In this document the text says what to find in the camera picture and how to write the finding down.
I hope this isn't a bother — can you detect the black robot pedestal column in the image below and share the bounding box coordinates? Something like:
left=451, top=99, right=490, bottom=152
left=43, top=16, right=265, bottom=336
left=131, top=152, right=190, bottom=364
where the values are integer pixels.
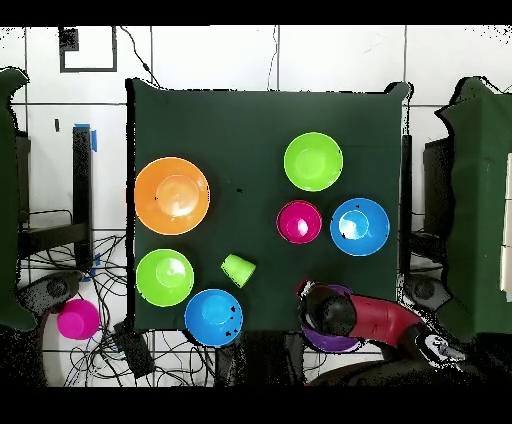
left=215, top=331, right=307, bottom=387

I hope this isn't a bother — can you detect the grey pedestal leg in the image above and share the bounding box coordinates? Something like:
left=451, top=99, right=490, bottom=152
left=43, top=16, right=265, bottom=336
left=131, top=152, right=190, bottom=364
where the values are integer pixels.
left=403, top=273, right=451, bottom=313
left=17, top=270, right=83, bottom=317

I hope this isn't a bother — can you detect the large orange plastic bowl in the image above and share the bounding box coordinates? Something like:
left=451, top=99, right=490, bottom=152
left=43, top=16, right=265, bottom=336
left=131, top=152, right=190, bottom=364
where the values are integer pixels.
left=133, top=156, right=212, bottom=236

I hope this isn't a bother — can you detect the grey square floor frame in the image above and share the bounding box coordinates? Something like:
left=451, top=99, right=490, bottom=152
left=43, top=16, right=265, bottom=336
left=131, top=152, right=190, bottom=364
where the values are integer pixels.
left=58, top=26, right=118, bottom=74

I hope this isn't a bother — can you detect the pink plastic cup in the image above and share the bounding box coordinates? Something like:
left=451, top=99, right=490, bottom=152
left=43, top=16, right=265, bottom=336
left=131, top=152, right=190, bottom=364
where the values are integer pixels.
left=56, top=298, right=101, bottom=341

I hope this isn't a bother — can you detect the thin black floor cable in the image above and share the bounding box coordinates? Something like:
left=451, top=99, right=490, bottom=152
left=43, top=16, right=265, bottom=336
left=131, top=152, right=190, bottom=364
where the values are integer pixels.
left=119, top=26, right=164, bottom=90

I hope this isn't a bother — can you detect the green plastic cup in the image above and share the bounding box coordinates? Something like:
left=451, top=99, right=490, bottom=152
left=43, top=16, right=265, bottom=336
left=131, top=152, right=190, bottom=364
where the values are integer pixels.
left=220, top=253, right=258, bottom=290

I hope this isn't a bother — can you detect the dark green tablecloth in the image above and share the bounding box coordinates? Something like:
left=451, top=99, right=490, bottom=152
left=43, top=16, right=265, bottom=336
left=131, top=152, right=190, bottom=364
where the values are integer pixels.
left=125, top=77, right=413, bottom=336

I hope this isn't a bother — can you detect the black metal stand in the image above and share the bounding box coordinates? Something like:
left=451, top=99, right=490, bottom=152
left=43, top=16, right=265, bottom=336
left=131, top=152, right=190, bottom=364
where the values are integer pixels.
left=15, top=125, right=95, bottom=273

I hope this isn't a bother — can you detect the blue plastic bowl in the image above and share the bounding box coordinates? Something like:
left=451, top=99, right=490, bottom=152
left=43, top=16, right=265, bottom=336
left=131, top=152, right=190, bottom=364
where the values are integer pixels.
left=329, top=197, right=391, bottom=257
left=183, top=288, right=244, bottom=348

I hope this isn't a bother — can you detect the purple plastic bowl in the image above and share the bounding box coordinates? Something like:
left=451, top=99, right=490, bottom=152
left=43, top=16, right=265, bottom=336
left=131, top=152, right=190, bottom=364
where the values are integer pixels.
left=300, top=283, right=364, bottom=354

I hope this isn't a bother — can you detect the small pink plastic bowl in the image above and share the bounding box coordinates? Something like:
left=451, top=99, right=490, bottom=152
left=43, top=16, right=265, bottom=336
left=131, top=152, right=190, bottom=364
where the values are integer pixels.
left=276, top=199, right=324, bottom=245

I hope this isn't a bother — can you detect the black power adapter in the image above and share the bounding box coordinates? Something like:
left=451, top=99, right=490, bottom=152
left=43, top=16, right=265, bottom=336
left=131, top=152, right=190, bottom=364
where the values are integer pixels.
left=113, top=323, right=156, bottom=379

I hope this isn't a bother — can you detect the green plastic bowl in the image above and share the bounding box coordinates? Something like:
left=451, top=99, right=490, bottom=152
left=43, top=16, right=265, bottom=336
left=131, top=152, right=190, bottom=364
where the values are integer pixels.
left=135, top=248, right=196, bottom=308
left=283, top=131, right=344, bottom=193

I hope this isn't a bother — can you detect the green side table cloth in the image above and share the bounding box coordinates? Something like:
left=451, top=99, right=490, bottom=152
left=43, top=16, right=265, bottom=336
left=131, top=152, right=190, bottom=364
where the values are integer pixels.
left=0, top=66, right=37, bottom=333
left=434, top=75, right=512, bottom=343

